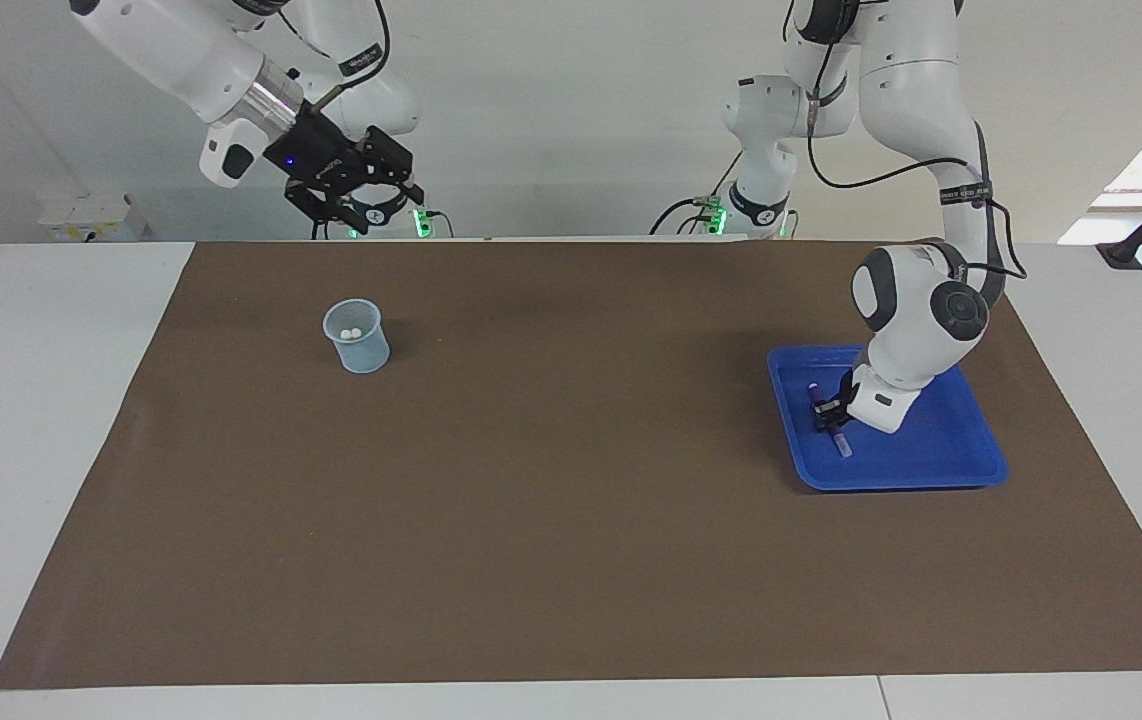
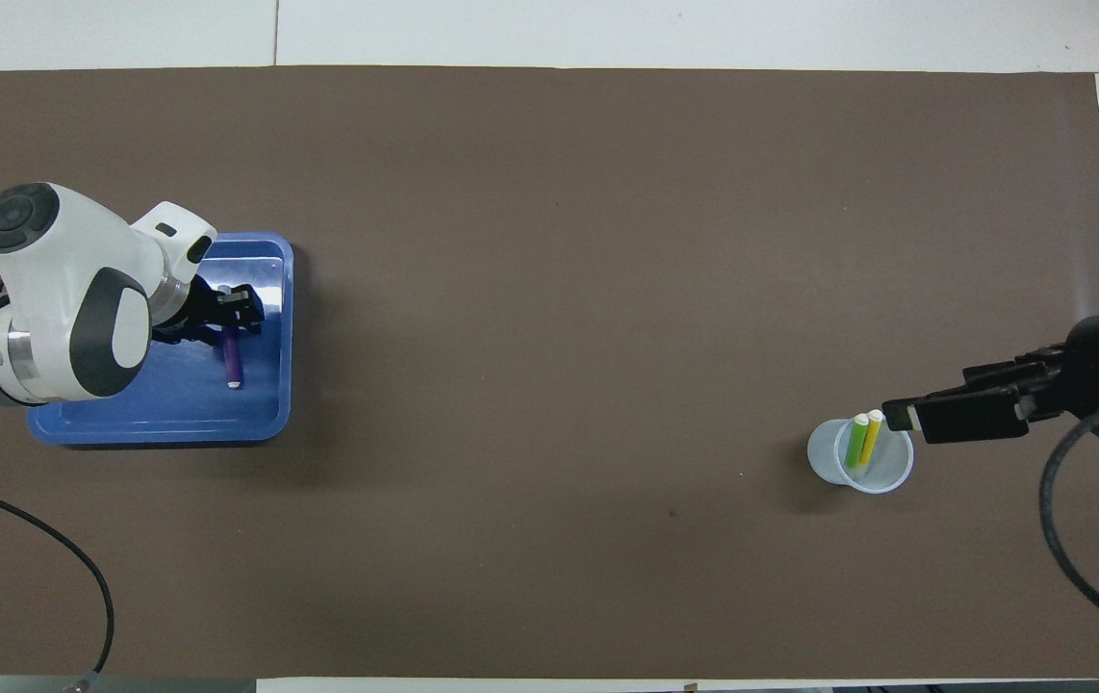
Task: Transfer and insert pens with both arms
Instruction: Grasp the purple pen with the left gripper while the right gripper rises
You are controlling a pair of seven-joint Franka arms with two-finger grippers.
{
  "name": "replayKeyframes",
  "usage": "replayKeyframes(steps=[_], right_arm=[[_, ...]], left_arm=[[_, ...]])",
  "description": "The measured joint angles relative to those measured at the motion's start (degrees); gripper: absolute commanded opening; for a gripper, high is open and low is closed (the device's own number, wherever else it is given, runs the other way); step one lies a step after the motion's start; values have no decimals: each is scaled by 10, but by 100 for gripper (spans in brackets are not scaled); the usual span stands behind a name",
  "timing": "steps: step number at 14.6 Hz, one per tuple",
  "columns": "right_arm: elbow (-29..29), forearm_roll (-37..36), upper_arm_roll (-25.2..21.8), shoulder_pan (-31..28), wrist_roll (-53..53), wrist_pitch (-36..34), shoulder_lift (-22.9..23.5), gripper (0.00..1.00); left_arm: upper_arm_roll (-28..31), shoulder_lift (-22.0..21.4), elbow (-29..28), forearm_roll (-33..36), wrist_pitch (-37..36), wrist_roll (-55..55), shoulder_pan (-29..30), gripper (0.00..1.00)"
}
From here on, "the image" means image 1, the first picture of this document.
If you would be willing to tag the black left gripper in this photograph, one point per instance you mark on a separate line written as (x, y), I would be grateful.
(848, 395)

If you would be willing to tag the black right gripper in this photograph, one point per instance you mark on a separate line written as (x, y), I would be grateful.
(316, 160)

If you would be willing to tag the purple marker pen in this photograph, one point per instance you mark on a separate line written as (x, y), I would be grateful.
(843, 443)

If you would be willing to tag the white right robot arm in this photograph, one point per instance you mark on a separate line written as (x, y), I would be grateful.
(191, 50)

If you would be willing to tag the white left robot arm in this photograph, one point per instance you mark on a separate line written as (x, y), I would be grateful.
(916, 300)

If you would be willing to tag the blue plastic tray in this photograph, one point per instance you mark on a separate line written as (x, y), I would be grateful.
(931, 455)

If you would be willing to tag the translucent plastic cup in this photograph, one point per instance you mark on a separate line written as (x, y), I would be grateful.
(361, 355)

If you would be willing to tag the brown table mat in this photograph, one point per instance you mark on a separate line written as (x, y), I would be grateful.
(571, 500)

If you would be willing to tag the white power strip box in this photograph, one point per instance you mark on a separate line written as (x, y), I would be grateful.
(91, 218)

